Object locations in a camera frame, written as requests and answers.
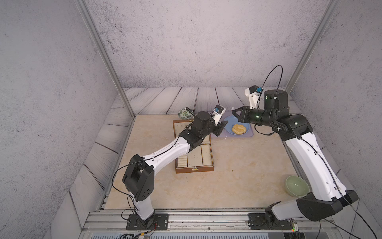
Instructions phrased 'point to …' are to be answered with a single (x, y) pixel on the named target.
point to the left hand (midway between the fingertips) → (227, 120)
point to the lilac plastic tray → (225, 134)
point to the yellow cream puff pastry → (238, 129)
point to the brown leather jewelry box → (200, 158)
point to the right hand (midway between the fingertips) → (232, 111)
